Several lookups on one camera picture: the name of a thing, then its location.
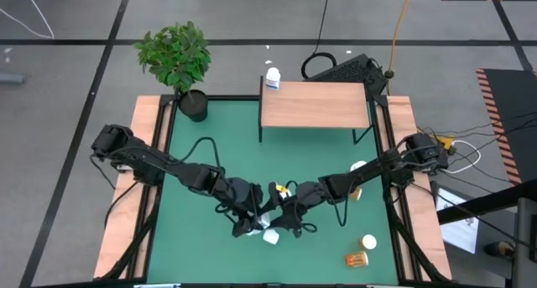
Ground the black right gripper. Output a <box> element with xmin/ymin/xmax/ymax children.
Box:
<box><xmin>268</xmin><ymin>181</ymin><xmax>332</xmax><ymax>238</ymax></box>

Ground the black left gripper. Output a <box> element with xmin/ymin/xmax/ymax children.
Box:
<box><xmin>217</xmin><ymin>177</ymin><xmax>274</xmax><ymax>238</ymax></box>

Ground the wooden table side panel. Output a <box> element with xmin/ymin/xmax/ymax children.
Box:
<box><xmin>375</xmin><ymin>95</ymin><xmax>453</xmax><ymax>280</ymax></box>
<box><xmin>92</xmin><ymin>95</ymin><xmax>174</xmax><ymax>280</ymax></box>

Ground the black mesh computer case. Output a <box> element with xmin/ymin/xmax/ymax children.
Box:
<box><xmin>308</xmin><ymin>53</ymin><xmax>389</xmax><ymax>98</ymax></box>

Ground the green plant in black pot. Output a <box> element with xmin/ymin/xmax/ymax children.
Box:
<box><xmin>133</xmin><ymin>20</ymin><xmax>212</xmax><ymax>123</ymax></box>

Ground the white printed sheet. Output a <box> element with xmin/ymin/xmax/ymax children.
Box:
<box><xmin>435</xmin><ymin>186</ymin><xmax>480</xmax><ymax>255</ymax></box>

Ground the yellow power strip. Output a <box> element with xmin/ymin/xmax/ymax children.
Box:
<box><xmin>435</xmin><ymin>135</ymin><xmax>456</xmax><ymax>151</ymax></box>

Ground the black beam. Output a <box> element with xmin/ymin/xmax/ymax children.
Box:
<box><xmin>435</xmin><ymin>177</ymin><xmax>537</xmax><ymax>226</ymax></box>

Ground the person's shoe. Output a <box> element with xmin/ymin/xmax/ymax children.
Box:
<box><xmin>483</xmin><ymin>240</ymin><xmax>516</xmax><ymax>259</ymax></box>

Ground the grey floor bar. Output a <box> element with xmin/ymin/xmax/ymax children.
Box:
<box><xmin>0</xmin><ymin>72</ymin><xmax>25</xmax><ymax>86</ymax></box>

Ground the wooden shelf with black frame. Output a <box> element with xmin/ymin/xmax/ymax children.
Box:
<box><xmin>258</xmin><ymin>75</ymin><xmax>374</xmax><ymax>145</ymax></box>

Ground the black table frame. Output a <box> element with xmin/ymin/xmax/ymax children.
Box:
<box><xmin>94</xmin><ymin>93</ymin><xmax>454</xmax><ymax>288</ymax></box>

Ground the black looped floor cable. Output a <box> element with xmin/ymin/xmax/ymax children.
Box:
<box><xmin>300</xmin><ymin>0</ymin><xmax>349</xmax><ymax>81</ymax></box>

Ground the white looped cable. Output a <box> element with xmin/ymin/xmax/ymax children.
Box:
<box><xmin>451</xmin><ymin>139</ymin><xmax>482</xmax><ymax>175</ymax></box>

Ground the yellow hanging cable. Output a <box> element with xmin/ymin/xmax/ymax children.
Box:
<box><xmin>388</xmin><ymin>0</ymin><xmax>416</xmax><ymax>77</ymax></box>

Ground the grey post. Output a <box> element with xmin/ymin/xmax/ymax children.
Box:
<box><xmin>512</xmin><ymin>197</ymin><xmax>537</xmax><ymax>288</ymax></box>

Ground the white floor cable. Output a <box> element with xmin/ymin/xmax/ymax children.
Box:
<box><xmin>0</xmin><ymin>0</ymin><xmax>55</xmax><ymax>40</ymax></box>

